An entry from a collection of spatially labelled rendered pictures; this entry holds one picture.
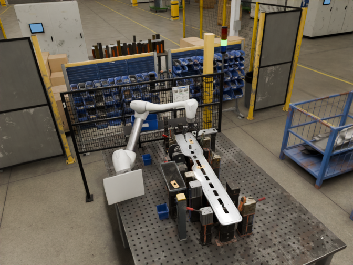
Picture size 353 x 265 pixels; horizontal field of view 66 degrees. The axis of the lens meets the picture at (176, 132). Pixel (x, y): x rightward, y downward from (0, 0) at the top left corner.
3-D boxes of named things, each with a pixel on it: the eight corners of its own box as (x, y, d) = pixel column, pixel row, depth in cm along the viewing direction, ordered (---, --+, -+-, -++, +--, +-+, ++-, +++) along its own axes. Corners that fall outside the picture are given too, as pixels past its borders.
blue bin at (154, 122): (158, 129, 323) (157, 119, 317) (132, 131, 321) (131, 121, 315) (157, 122, 338) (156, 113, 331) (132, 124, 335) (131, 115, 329)
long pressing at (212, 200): (247, 220, 207) (247, 218, 207) (219, 227, 203) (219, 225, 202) (191, 132, 323) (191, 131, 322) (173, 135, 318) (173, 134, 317)
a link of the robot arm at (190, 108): (195, 119, 283) (196, 113, 294) (195, 105, 275) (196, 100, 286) (185, 118, 284) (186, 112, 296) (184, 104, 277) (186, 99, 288)
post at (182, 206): (187, 239, 228) (187, 200, 206) (179, 241, 227) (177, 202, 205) (185, 232, 235) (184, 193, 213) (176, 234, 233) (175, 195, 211)
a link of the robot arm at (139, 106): (146, 99, 287) (148, 102, 300) (130, 97, 290) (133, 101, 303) (144, 111, 285) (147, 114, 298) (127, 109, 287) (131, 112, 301)
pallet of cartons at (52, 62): (76, 106, 639) (65, 61, 586) (39, 112, 618) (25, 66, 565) (75, 89, 738) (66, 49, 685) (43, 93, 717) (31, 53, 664)
